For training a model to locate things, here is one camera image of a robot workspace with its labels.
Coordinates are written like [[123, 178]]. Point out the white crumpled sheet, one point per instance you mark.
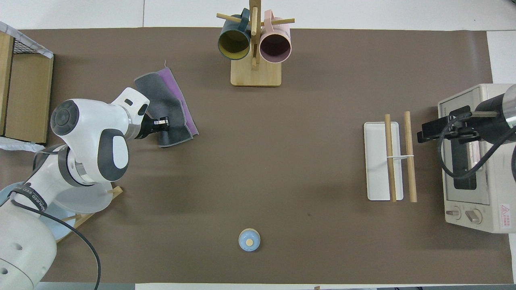
[[20, 145]]

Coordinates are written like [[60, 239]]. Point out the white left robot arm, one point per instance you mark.
[[88, 121]]

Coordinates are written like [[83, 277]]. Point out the white towel rack wooden bars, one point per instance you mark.
[[377, 161]]

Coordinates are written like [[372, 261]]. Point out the brown table mat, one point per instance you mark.
[[282, 161]]

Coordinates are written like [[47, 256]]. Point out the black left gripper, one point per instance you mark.
[[146, 127]]

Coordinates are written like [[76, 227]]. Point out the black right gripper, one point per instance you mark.
[[489, 119]]

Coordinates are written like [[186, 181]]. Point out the wooden mug tree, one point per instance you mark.
[[256, 74]]

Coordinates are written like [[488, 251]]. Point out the beige toaster oven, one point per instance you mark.
[[500, 189]]

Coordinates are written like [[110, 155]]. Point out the grey plate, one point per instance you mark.
[[92, 201]]

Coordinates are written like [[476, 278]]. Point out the wooden plate rack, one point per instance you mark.
[[117, 191]]

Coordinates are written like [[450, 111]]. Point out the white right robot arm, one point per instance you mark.
[[511, 104]]

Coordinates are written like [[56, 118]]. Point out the light blue plate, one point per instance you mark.
[[64, 225]]

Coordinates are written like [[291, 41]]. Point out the blue service bell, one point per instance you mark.
[[249, 240]]

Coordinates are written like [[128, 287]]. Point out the pink mug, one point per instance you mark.
[[275, 46]]

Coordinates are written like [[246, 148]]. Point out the white marbled sheet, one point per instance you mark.
[[36, 46]]

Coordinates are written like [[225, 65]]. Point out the dark teal mug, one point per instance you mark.
[[234, 44]]

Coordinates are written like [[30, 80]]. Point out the purple and grey towel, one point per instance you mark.
[[165, 96]]

